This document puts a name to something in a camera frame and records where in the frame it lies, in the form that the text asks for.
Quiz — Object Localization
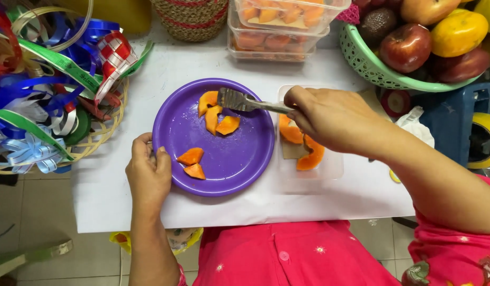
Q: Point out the person's right hand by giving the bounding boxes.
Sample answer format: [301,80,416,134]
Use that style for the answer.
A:
[284,85,393,159]

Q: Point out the person's left hand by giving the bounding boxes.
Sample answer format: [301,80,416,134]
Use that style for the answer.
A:
[125,132,172,206]

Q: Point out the purple plastic plate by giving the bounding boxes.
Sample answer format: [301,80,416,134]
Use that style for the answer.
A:
[152,78,276,198]

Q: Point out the silver metal fork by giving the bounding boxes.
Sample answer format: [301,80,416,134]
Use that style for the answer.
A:
[217,87,295,116]

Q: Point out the curved papaya slice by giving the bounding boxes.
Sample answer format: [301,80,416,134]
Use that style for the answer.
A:
[278,114,305,145]
[296,134,326,172]

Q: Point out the open clear plastic container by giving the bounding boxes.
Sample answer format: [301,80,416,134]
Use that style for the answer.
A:
[277,84,345,182]

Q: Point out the orange papaya piece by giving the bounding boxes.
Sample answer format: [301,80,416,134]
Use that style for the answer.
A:
[215,115,241,136]
[197,91,219,118]
[205,105,223,136]
[177,147,205,167]
[183,163,206,181]

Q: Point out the red tape roll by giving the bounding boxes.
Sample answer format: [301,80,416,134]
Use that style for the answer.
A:
[380,89,412,118]

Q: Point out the green plastic fruit basket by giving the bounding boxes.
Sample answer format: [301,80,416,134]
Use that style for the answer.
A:
[339,23,484,93]

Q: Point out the flat bamboo basket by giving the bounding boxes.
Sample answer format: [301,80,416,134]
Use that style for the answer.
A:
[0,76,129,175]

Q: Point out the yellow plastic bag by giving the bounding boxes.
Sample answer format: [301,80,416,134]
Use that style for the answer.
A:
[109,227,204,256]

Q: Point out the white plastic bag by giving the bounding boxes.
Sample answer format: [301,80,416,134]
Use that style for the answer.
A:
[395,106,435,149]

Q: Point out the green ribbon roll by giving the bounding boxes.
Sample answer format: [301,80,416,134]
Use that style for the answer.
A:
[63,106,92,146]

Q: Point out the clear container of papaya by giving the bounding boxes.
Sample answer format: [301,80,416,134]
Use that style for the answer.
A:
[228,3,331,55]
[227,31,317,63]
[234,0,352,35]

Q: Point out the round red apple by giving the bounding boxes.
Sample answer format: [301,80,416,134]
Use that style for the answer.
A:
[379,23,432,74]

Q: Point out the dark brown avocado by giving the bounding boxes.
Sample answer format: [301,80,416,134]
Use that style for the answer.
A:
[357,7,397,41]

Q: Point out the pink foam fruit net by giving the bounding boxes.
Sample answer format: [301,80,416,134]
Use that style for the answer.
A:
[335,3,361,25]

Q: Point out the blue plastic stool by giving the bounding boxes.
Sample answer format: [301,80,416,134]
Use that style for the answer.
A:
[411,82,490,168]

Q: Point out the light blue ribbon bow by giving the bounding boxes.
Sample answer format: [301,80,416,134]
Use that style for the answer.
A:
[2,132,64,175]

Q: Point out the red white woven ribbon ornament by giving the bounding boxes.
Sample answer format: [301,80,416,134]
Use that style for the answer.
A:
[93,31,138,105]

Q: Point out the dark red apple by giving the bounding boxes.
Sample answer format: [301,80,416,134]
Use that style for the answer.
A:
[431,48,490,83]

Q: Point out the pale red apple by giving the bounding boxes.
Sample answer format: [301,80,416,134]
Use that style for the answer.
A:
[400,0,462,27]

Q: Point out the person's pink garment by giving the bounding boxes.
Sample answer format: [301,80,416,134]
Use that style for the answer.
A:
[177,174,490,286]

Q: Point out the green ribbon strip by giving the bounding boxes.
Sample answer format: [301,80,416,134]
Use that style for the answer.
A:
[0,238,74,281]

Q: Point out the orange citrus fruit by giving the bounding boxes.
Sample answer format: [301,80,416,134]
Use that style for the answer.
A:
[430,10,489,59]

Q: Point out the yellow tape roll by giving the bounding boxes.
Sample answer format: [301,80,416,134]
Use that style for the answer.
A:
[466,112,490,170]

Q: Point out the heap of coloured ribbons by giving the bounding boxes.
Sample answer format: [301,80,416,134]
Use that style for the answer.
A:
[0,0,154,175]

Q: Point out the woven straw basket red stripes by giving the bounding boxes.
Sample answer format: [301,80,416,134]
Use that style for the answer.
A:
[150,0,230,43]

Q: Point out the yellow plastic tub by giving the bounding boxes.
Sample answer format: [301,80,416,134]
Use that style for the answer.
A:
[56,0,153,35]

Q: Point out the yellow fruit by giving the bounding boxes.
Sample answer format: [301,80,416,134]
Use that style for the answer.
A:
[473,0,490,23]

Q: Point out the red handled pliers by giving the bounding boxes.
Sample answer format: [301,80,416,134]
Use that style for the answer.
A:
[76,91,122,122]

